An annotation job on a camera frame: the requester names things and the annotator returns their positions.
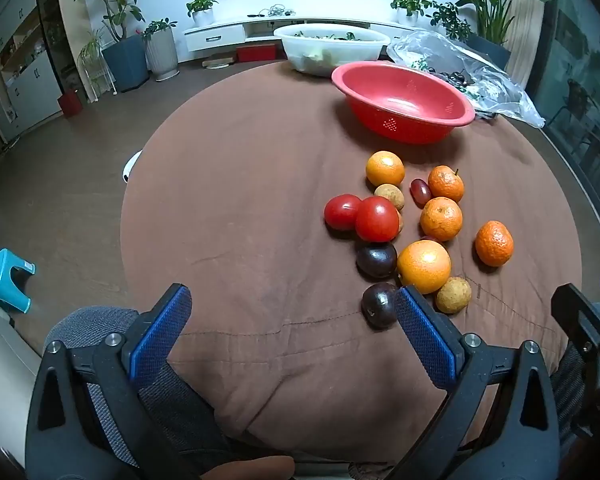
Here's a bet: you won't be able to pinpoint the yellow-brown small pear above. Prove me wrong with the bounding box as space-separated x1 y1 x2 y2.
434 276 472 315

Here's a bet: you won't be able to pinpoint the dark plum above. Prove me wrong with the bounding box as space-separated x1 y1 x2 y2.
361 283 398 330
355 243 398 280

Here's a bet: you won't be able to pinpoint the large smooth orange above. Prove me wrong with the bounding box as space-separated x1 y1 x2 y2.
398 240 452 295

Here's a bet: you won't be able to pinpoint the mandarin with stem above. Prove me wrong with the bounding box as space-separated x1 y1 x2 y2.
427 165 465 203

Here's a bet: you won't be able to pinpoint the tan longan fruit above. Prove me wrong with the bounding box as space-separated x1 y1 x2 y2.
374 183 405 211

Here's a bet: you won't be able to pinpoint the small smooth orange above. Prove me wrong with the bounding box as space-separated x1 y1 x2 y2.
365 151 405 186

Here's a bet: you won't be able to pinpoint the blue plastic stool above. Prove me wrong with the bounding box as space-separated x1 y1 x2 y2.
0 248 36 313

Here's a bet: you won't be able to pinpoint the clear plastic cherry bag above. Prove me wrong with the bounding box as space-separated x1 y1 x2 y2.
388 28 545 129

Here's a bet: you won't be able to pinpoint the dark cherries in bag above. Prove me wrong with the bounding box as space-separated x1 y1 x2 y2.
427 67 471 91

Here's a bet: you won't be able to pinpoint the red plastic colander bowl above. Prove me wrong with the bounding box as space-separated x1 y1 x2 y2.
332 61 475 145

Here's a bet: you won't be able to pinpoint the large leafy plant dark pot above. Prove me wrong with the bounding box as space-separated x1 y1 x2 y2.
429 0 552 68

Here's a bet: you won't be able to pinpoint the small red bin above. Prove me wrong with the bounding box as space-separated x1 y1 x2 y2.
57 90 83 118

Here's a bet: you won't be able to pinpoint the small plant on cabinet right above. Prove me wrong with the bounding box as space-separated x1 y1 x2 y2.
390 0 432 26

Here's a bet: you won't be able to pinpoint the small plant on cabinet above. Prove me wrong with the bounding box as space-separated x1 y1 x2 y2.
186 0 216 27
390 0 432 26

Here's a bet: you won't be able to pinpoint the green leafy vegetables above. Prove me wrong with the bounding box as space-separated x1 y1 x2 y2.
294 30 360 41

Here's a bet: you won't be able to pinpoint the white storage cupboard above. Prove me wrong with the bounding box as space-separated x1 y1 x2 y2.
0 0 62 143

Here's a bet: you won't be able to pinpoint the tall plant blue pot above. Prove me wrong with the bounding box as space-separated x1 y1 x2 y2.
95 0 148 92

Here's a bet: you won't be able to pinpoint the white plastic vegetable bowl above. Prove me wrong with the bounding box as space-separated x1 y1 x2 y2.
274 23 391 77

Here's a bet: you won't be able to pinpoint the plant in white ribbed pot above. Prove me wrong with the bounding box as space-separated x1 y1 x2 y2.
142 18 180 82

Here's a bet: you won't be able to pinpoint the white tv cabinet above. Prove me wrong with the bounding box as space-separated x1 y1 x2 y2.
183 15 416 55

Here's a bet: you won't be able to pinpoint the red box under cabinet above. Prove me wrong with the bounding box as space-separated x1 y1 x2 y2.
236 44 277 63

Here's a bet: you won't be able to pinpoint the small plant on cabinet left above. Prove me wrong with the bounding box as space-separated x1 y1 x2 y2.
186 0 216 27

